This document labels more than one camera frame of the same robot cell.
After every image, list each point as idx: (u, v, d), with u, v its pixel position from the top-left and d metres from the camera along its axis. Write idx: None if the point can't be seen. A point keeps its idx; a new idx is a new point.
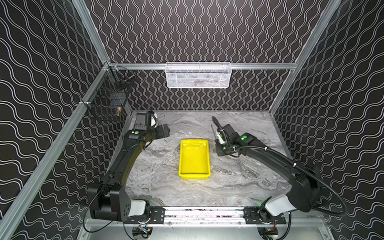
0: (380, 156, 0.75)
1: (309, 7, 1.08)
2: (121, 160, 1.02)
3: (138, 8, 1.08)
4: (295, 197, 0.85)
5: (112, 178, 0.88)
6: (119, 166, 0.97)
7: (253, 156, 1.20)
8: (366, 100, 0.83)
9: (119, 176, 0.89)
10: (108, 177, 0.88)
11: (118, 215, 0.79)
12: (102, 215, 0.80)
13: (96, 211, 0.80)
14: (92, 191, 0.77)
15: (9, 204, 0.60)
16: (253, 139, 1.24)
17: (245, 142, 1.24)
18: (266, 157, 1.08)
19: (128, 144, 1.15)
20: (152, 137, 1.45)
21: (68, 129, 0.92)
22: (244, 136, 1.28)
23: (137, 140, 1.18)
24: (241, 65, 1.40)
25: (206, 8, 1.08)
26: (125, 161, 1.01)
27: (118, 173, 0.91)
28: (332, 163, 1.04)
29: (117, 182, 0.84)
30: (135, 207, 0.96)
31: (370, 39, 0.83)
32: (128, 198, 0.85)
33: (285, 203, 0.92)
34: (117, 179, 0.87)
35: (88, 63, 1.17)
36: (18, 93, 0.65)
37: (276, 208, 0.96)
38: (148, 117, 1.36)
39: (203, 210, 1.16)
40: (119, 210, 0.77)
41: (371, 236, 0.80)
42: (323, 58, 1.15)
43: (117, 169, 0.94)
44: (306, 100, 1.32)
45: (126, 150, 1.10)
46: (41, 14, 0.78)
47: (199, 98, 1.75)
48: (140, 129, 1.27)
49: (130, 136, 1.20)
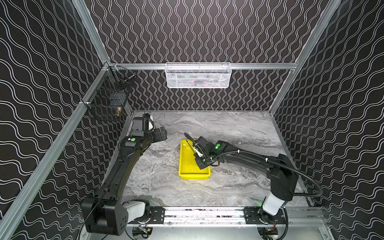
0: (380, 156, 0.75)
1: (309, 7, 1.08)
2: (116, 171, 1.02)
3: (138, 8, 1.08)
4: (277, 190, 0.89)
5: (107, 192, 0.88)
6: (115, 178, 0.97)
7: (231, 160, 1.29)
8: (366, 100, 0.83)
9: (115, 189, 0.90)
10: (103, 190, 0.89)
11: (114, 230, 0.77)
12: (98, 229, 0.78)
13: (92, 225, 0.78)
14: (87, 206, 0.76)
15: (10, 204, 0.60)
16: (226, 144, 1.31)
17: (220, 150, 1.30)
18: (242, 159, 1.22)
19: (123, 153, 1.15)
20: (150, 142, 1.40)
21: (68, 129, 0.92)
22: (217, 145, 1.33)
23: (134, 148, 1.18)
24: (241, 65, 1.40)
25: (206, 8, 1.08)
26: (121, 172, 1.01)
27: (114, 186, 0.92)
28: (332, 163, 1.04)
29: (113, 197, 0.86)
30: (135, 210, 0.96)
31: (370, 39, 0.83)
32: (125, 211, 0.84)
33: (273, 199, 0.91)
34: (112, 192, 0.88)
35: (88, 63, 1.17)
36: (18, 93, 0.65)
37: (272, 207, 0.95)
38: (145, 122, 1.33)
39: (203, 210, 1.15)
40: (115, 224, 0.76)
41: (371, 236, 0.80)
42: (323, 58, 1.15)
43: (112, 182, 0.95)
44: (306, 100, 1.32)
45: (122, 160, 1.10)
46: (41, 15, 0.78)
47: (199, 98, 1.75)
48: (137, 135, 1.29)
49: (127, 144, 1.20)
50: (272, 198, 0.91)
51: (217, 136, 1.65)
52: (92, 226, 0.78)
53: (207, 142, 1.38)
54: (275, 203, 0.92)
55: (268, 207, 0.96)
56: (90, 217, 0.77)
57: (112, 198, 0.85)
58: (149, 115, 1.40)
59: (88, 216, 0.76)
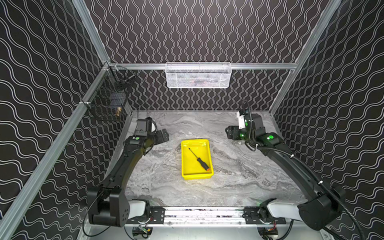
0: (380, 156, 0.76)
1: (309, 7, 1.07)
2: (121, 164, 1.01)
3: (138, 8, 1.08)
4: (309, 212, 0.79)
5: (112, 181, 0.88)
6: (120, 169, 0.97)
7: (277, 161, 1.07)
8: (366, 100, 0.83)
9: (119, 179, 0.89)
10: (108, 180, 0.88)
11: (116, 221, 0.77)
12: (100, 220, 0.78)
13: (95, 215, 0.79)
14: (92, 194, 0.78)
15: (9, 205, 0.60)
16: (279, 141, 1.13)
17: (271, 143, 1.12)
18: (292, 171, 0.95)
19: (128, 149, 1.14)
20: (152, 142, 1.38)
21: (68, 129, 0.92)
22: (269, 136, 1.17)
23: (138, 146, 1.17)
24: (241, 65, 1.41)
25: (206, 8, 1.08)
26: (125, 165, 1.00)
27: (119, 176, 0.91)
28: (332, 163, 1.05)
29: (117, 185, 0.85)
30: (135, 208, 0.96)
31: (370, 39, 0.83)
32: (127, 203, 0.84)
33: (288, 208, 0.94)
34: (117, 182, 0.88)
35: (88, 63, 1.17)
36: (19, 93, 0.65)
37: (279, 212, 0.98)
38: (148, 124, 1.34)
39: (203, 210, 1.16)
40: (117, 213, 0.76)
41: (371, 236, 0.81)
42: (324, 58, 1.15)
43: (117, 173, 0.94)
44: (306, 100, 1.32)
45: (127, 154, 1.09)
46: (41, 14, 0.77)
47: (199, 98, 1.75)
48: (140, 135, 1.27)
49: (131, 142, 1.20)
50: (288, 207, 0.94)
51: (217, 136, 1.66)
52: (94, 215, 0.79)
53: (261, 127, 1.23)
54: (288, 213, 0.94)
55: (276, 212, 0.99)
56: (94, 206, 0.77)
57: (116, 187, 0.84)
58: (151, 117, 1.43)
59: (91, 205, 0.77)
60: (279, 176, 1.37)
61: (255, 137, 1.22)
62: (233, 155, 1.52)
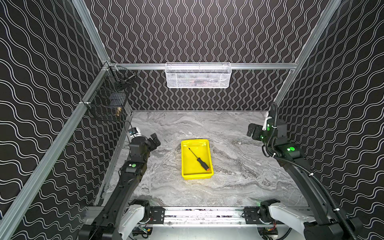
0: (380, 156, 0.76)
1: (309, 7, 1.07)
2: (115, 197, 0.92)
3: (138, 8, 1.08)
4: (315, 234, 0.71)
5: (105, 218, 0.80)
6: (114, 204, 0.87)
7: (292, 176, 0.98)
8: (366, 100, 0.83)
9: (113, 215, 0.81)
10: (102, 217, 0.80)
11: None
12: None
13: None
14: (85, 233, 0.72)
15: (9, 205, 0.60)
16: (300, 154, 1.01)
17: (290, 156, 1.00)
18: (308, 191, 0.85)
19: (123, 178, 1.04)
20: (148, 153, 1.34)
21: (68, 129, 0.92)
22: (290, 147, 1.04)
23: (134, 175, 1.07)
24: (241, 65, 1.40)
25: (206, 8, 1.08)
26: (120, 199, 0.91)
27: (113, 212, 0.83)
28: (332, 163, 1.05)
29: (111, 223, 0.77)
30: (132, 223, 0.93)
31: (370, 39, 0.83)
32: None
33: (290, 216, 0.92)
34: (111, 219, 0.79)
35: (88, 63, 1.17)
36: (19, 93, 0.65)
37: (279, 214, 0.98)
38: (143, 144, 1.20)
39: (203, 210, 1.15)
40: None
41: (371, 236, 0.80)
42: (323, 58, 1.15)
43: (111, 207, 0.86)
44: (306, 100, 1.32)
45: (122, 186, 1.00)
46: (41, 14, 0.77)
47: (199, 98, 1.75)
48: (136, 160, 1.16)
49: (127, 170, 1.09)
50: (290, 216, 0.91)
51: (217, 136, 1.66)
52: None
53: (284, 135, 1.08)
54: (288, 220, 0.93)
55: (277, 214, 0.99)
56: None
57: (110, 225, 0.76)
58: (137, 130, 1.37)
59: None
60: (279, 176, 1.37)
61: (274, 145, 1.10)
62: (233, 155, 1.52)
